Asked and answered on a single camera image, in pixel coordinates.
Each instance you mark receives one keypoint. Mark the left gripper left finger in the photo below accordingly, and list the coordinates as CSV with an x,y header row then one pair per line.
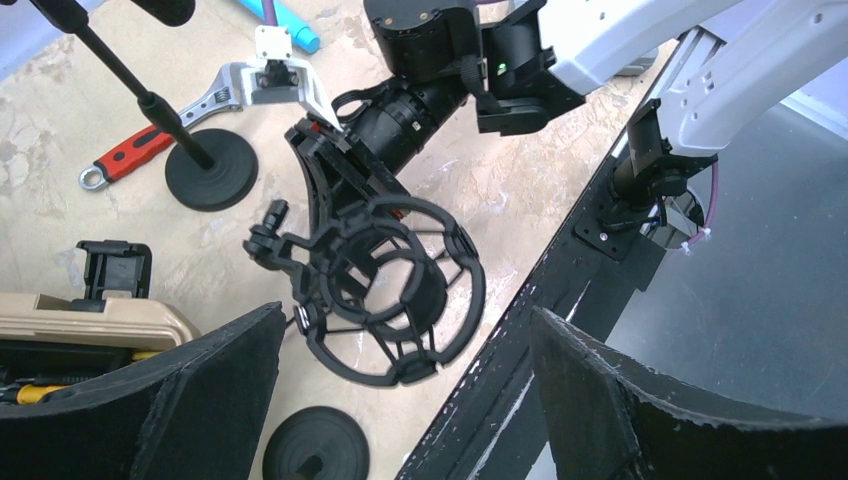
x,y
193,412

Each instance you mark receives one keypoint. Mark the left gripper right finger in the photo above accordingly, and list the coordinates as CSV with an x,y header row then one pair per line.
x,y
610,416

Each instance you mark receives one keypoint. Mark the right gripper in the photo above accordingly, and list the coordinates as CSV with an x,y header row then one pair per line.
x,y
339,170

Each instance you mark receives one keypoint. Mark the black tripod shock-mount stand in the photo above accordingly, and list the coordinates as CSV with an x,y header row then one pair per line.
x,y
386,292

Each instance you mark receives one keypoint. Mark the black round-base mic stand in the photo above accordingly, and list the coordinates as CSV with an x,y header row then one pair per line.
x,y
211,170

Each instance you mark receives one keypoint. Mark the blue microphone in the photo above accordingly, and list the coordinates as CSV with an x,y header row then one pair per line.
x,y
302,34

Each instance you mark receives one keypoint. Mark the black handheld microphone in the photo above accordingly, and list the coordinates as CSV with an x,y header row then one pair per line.
x,y
172,13

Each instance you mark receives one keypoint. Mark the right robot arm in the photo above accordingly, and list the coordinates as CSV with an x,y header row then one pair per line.
x,y
543,60

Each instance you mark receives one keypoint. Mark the yellow screwdriver in toolbox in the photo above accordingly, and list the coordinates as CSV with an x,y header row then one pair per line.
x,y
26,394

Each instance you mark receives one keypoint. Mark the tan plastic toolbox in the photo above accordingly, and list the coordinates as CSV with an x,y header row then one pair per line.
x,y
48,340

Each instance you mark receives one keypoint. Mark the black round shock-mount stand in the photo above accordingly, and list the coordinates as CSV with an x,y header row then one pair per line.
x,y
318,442

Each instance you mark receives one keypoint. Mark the red-handled adjustable wrench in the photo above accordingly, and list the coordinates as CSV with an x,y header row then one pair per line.
x,y
224,95

